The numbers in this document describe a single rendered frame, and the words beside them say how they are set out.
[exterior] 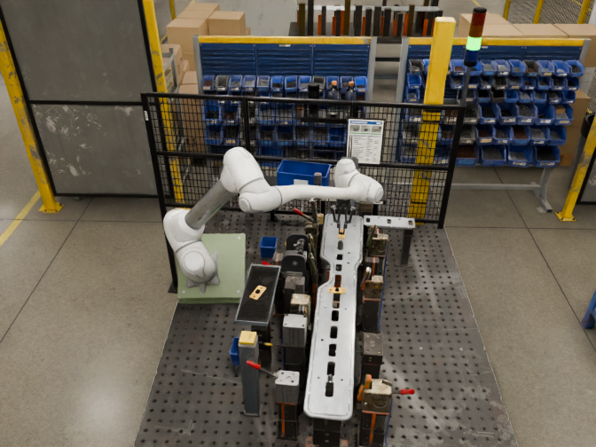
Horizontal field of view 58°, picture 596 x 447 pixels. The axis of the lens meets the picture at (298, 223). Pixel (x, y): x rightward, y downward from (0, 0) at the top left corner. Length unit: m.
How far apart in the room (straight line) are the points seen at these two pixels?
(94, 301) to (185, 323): 1.47
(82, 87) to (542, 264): 3.95
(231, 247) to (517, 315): 2.19
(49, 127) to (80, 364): 2.11
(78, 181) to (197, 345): 2.75
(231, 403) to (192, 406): 0.17
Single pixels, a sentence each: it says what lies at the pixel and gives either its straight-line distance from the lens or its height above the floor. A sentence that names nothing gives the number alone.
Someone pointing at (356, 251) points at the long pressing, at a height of 1.00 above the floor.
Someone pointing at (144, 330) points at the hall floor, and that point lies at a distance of 3.97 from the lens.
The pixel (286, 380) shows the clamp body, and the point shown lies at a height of 1.06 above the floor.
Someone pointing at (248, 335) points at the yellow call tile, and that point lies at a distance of 2.20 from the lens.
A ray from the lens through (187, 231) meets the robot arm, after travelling 2.78.
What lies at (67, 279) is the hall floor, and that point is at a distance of 4.57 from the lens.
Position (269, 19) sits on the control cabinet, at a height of 0.50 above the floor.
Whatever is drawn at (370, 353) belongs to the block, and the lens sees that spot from 2.32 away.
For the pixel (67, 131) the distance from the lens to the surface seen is 5.00.
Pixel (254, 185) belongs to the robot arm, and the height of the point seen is 1.53.
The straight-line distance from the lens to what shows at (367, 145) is 3.31.
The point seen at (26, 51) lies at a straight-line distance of 4.85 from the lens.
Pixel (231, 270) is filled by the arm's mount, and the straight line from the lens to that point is 3.00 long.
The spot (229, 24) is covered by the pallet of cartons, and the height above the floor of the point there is 0.99.
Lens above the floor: 2.75
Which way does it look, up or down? 35 degrees down
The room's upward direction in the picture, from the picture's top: straight up
